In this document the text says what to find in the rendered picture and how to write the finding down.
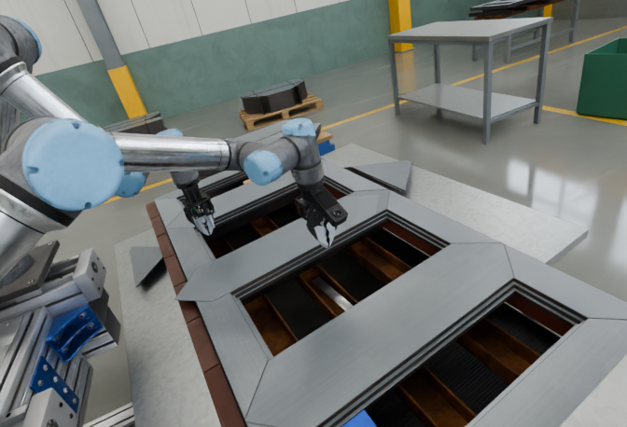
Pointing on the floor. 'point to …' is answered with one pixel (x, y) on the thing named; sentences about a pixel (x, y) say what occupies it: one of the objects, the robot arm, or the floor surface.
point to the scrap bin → (605, 81)
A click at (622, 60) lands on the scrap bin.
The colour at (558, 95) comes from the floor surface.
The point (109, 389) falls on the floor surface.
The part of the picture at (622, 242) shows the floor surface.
